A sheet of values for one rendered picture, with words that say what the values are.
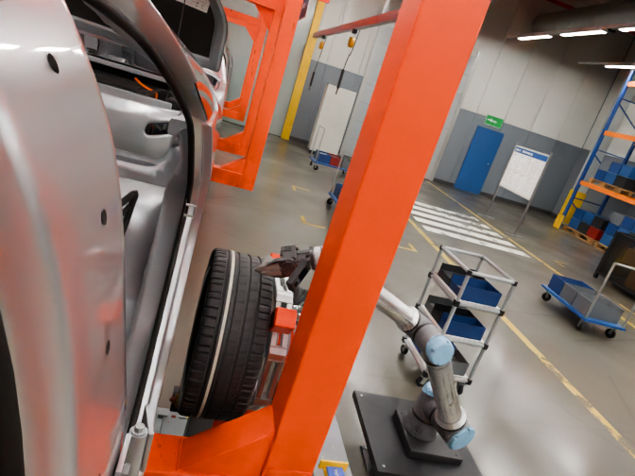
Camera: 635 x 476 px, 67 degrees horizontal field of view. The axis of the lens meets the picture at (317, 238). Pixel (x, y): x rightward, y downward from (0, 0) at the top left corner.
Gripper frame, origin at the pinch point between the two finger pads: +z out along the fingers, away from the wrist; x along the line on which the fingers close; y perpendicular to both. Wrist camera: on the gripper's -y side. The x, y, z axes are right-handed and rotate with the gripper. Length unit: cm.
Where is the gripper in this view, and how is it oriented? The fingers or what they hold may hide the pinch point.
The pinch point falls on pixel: (258, 271)
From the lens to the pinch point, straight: 168.3
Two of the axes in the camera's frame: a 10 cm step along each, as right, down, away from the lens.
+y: -0.2, -7.0, 7.1
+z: -9.9, 1.3, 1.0
